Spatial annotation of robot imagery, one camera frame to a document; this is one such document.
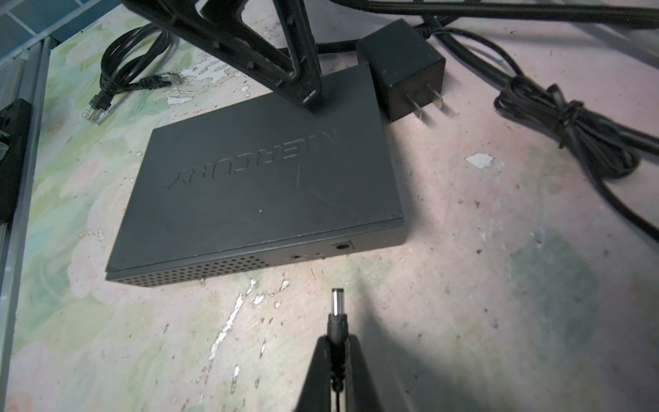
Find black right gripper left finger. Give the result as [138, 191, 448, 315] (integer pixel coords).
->
[294, 336, 332, 412]

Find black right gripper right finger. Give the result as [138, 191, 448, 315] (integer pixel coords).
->
[345, 335, 384, 412]

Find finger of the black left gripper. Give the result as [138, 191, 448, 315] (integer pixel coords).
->
[122, 0, 323, 107]

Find large black box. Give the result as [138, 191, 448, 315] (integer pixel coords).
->
[106, 65, 407, 288]

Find black power adapter with cord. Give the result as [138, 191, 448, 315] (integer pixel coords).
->
[355, 19, 658, 240]

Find long black ethernet cable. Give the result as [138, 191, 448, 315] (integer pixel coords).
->
[277, 0, 659, 58]

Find aluminium front rail frame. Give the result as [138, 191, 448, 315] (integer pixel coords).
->
[1, 37, 56, 401]

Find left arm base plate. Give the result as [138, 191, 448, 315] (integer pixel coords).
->
[1, 99, 33, 224]

